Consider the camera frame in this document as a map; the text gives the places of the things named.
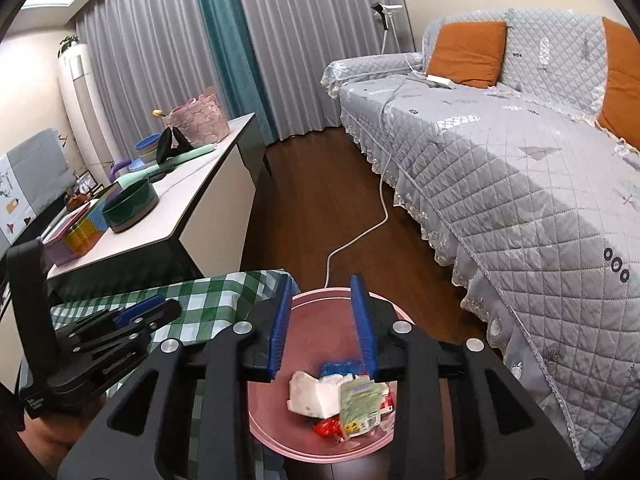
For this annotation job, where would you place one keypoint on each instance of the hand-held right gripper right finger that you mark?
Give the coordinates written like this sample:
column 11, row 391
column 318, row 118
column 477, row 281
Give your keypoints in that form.
column 361, row 330

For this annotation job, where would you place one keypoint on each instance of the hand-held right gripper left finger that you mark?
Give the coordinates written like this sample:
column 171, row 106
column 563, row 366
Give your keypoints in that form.
column 280, row 330

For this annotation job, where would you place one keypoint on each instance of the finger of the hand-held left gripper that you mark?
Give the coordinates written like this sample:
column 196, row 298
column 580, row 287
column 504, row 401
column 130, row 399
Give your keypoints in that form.
column 135, row 312
column 155, row 317

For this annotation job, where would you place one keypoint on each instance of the pink plastic bin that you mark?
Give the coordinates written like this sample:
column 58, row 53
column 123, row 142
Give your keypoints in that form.
column 320, row 330

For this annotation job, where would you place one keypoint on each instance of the blue plastic bag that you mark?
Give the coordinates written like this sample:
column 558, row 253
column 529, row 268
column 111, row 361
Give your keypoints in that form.
column 340, row 367

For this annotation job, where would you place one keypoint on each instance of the cream paper wrapper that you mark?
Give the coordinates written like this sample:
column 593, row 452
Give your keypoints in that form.
column 315, row 392

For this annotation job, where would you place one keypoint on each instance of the green panda snack packet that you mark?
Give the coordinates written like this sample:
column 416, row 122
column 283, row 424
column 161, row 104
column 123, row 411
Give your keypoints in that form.
column 362, row 402

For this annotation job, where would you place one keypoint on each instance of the red plastic bag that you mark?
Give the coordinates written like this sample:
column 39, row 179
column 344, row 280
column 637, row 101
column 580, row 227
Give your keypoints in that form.
column 327, row 427

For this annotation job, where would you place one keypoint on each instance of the person's left hand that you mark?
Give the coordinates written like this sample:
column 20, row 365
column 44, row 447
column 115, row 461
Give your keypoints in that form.
column 60, row 430

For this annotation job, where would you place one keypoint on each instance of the green white checkered cloth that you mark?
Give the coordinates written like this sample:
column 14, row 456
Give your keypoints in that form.
column 215, row 290

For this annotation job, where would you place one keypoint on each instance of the pink framed tin lid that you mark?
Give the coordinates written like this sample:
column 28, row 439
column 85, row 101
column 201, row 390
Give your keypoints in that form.
column 65, row 227

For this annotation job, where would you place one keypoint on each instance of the colourful tin box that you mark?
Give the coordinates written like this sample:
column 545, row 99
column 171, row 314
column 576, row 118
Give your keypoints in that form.
column 87, row 234

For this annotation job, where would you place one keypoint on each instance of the dark green round bowl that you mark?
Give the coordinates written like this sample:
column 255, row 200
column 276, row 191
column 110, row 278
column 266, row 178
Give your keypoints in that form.
column 130, row 205

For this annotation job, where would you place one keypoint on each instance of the brown teapot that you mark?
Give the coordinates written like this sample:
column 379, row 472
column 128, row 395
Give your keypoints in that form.
column 77, row 201

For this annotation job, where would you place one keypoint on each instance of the grey cloth covered television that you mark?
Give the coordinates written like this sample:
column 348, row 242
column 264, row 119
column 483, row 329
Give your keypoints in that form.
column 30, row 180

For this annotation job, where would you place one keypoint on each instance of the white marble coffee table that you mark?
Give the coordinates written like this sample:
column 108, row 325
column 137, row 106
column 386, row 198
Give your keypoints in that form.
column 200, row 185

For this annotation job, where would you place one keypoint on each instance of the black phone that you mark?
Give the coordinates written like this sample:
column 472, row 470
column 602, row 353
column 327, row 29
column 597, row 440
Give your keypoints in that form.
column 162, row 172

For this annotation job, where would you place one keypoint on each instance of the beige bowl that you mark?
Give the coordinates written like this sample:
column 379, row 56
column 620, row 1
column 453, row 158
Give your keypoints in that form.
column 147, row 160

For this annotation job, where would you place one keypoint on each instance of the mint green tray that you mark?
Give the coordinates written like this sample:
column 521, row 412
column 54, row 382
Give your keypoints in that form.
column 195, row 152

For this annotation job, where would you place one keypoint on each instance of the blue bowl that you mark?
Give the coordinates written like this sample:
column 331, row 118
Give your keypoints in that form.
column 147, row 142

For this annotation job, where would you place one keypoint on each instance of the yellow tulip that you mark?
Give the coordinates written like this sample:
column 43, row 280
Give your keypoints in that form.
column 158, row 113

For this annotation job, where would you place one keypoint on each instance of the pink fabric basket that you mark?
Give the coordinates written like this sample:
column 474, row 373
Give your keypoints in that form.
column 200, row 117

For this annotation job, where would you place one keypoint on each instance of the sofa with grey quilted cover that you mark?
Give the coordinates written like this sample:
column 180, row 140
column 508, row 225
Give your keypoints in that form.
column 500, row 170

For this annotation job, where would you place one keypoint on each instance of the white tower air conditioner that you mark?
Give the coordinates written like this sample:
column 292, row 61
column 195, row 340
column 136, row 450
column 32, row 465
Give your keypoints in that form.
column 87, row 105

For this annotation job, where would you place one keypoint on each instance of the white power strip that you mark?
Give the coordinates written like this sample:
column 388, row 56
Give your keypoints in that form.
column 439, row 80

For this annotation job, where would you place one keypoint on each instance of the grey curtain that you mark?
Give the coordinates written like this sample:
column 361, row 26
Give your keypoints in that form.
column 320, row 35
column 145, row 50

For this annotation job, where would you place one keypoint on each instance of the green potted plant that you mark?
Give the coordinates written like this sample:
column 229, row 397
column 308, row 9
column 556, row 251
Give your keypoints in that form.
column 69, row 45

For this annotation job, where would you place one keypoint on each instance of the teal curtain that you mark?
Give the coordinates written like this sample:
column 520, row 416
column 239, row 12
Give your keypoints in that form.
column 235, row 50

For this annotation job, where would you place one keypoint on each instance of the orange cushion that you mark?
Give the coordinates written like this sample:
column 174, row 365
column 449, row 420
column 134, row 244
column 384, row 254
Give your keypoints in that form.
column 622, row 90
column 465, row 52

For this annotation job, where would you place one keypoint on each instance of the white floor lamp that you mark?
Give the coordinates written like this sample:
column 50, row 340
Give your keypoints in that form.
column 386, row 12

